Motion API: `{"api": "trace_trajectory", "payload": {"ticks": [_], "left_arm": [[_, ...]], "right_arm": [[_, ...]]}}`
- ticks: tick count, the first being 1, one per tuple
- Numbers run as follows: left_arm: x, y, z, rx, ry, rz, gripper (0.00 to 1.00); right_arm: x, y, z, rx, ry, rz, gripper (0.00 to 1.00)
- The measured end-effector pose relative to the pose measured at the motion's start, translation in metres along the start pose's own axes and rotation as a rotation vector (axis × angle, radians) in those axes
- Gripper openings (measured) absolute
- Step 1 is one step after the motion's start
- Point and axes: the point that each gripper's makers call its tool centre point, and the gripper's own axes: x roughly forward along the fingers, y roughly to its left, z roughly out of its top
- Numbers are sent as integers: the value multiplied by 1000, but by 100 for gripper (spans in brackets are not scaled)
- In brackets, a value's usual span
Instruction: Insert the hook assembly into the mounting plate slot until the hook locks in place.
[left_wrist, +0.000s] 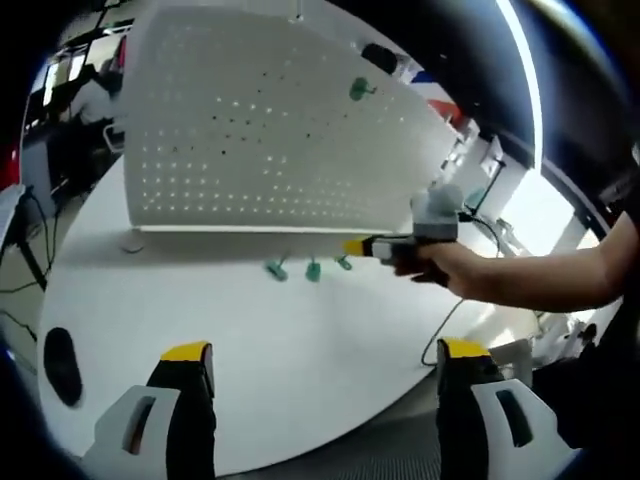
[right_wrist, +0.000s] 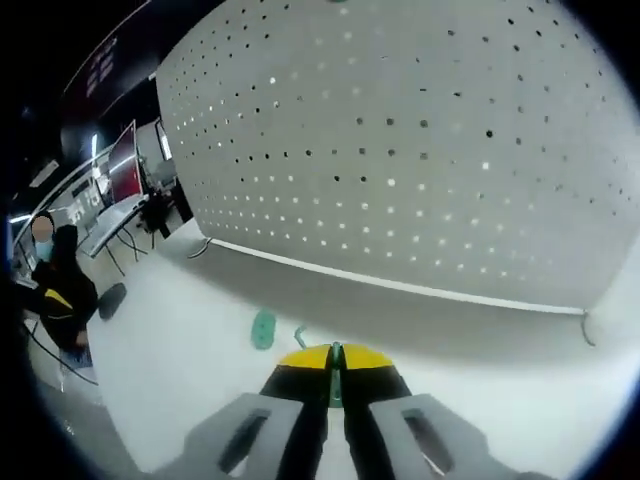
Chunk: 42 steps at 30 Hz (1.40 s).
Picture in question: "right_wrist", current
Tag black cable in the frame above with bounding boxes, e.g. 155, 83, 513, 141
22, 319, 101, 387

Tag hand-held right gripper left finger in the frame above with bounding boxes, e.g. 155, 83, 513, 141
144, 343, 335, 480

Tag black computer monitor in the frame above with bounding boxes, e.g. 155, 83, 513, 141
154, 117, 175, 162

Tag large dark wall screen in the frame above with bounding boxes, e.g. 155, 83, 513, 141
62, 0, 161, 114

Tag red laptop screen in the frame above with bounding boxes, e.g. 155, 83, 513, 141
107, 119, 145, 204

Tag white folding table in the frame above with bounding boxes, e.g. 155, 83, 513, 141
79, 193, 151, 277

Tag white perforated mounting plate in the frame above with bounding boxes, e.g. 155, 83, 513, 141
155, 0, 636, 347

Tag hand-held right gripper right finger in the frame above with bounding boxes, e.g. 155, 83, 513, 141
339, 343, 507, 480

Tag black oval pad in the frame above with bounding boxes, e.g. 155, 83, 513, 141
98, 282, 127, 320

